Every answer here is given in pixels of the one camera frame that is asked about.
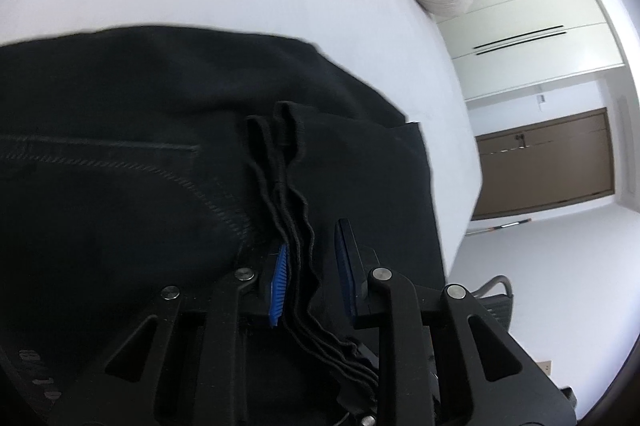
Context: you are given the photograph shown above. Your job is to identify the black denim pants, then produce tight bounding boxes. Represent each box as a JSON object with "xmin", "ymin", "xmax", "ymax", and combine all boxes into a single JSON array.
[{"xmin": 0, "ymin": 23, "xmax": 448, "ymax": 426}]

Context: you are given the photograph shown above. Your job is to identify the black chair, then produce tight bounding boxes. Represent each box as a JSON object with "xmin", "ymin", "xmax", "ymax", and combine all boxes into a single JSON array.
[{"xmin": 470, "ymin": 275, "xmax": 516, "ymax": 337}]

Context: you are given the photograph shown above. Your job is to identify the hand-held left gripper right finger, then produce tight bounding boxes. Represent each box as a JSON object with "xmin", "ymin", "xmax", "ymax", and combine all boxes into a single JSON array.
[{"xmin": 334, "ymin": 218, "xmax": 576, "ymax": 426}]

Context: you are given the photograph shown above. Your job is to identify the cream wardrobe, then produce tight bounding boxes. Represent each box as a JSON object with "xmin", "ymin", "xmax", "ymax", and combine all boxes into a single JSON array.
[{"xmin": 437, "ymin": 0, "xmax": 628, "ymax": 102}]

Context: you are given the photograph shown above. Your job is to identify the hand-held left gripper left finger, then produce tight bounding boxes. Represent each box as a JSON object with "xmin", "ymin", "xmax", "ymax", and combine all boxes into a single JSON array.
[{"xmin": 47, "ymin": 243, "xmax": 291, "ymax": 426}]

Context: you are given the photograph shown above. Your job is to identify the brown wooden door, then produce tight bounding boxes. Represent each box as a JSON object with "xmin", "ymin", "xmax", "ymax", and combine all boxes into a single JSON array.
[{"xmin": 470, "ymin": 107, "xmax": 615, "ymax": 221}]

